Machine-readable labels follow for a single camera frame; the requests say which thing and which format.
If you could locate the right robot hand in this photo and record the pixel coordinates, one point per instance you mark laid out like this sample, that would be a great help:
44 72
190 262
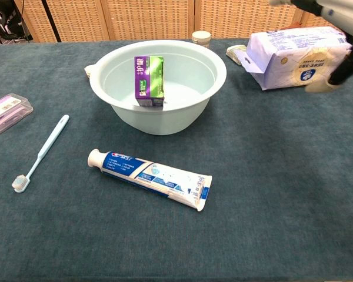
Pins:
347 14

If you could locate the purple green carton box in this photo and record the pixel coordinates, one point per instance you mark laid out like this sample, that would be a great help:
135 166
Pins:
148 82

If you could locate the white blue toothpaste tube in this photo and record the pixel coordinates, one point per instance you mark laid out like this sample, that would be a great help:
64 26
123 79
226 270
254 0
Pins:
153 174

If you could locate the clear case with purple contents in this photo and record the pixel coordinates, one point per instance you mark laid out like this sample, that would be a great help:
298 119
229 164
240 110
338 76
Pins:
9 113

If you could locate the light blue plastic basin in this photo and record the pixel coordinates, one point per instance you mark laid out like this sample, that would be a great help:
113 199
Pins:
179 120

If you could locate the lavender tissue pack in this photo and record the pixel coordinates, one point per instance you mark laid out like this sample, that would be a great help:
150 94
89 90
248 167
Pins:
288 58

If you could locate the small green wrapped packet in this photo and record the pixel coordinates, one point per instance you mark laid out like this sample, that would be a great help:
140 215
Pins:
233 53

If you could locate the white cream jar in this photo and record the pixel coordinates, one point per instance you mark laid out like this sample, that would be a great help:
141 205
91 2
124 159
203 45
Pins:
200 37

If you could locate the wicker folding screen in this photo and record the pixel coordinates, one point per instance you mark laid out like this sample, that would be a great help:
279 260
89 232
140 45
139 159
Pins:
150 17

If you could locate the teal table cloth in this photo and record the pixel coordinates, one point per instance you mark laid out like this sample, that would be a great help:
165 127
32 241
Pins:
253 205

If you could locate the cream toothbrush case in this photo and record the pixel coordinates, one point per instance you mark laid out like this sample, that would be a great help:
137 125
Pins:
88 72

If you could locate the black tripod stand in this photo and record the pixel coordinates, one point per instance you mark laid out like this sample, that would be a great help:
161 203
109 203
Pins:
51 20

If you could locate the light blue toothbrush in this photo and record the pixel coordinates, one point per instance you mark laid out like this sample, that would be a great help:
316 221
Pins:
47 147

